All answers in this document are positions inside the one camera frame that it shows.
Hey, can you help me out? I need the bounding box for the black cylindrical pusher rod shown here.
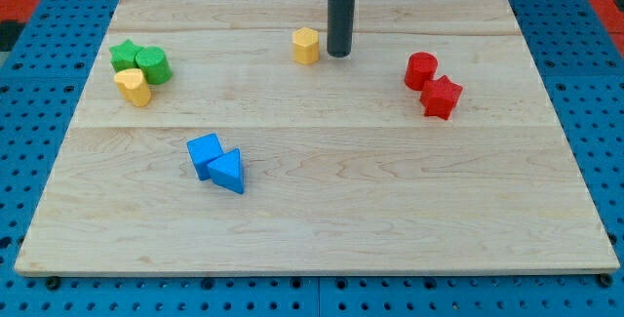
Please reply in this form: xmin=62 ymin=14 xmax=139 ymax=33
xmin=327 ymin=0 xmax=355 ymax=58

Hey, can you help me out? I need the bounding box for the yellow hexagon block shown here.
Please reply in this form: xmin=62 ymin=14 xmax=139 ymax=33
xmin=292 ymin=27 xmax=320 ymax=64

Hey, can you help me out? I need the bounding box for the yellow heart block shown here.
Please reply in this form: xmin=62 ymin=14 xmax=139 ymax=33
xmin=113 ymin=68 xmax=151 ymax=107

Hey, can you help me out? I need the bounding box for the red cylinder block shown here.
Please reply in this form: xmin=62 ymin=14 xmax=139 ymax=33
xmin=404 ymin=52 xmax=438 ymax=91

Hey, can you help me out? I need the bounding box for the red star block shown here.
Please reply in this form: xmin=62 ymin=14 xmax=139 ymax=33
xmin=419 ymin=75 xmax=463 ymax=120

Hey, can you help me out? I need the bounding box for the wooden board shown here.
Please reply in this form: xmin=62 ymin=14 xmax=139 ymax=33
xmin=15 ymin=0 xmax=619 ymax=277

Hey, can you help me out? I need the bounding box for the green cylinder block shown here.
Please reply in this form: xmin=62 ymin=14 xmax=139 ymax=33
xmin=136 ymin=46 xmax=173 ymax=85

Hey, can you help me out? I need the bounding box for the blue cube block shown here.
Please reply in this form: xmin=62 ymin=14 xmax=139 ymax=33
xmin=186 ymin=134 xmax=223 ymax=180

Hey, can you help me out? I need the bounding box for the blue triangle block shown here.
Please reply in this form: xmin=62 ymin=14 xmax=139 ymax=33
xmin=207 ymin=148 xmax=245 ymax=194

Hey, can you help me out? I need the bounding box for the green star block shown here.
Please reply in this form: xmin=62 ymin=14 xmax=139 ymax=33
xmin=109 ymin=39 xmax=144 ymax=72

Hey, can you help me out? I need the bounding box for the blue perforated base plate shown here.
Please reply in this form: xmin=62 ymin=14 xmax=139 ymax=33
xmin=1 ymin=0 xmax=623 ymax=316

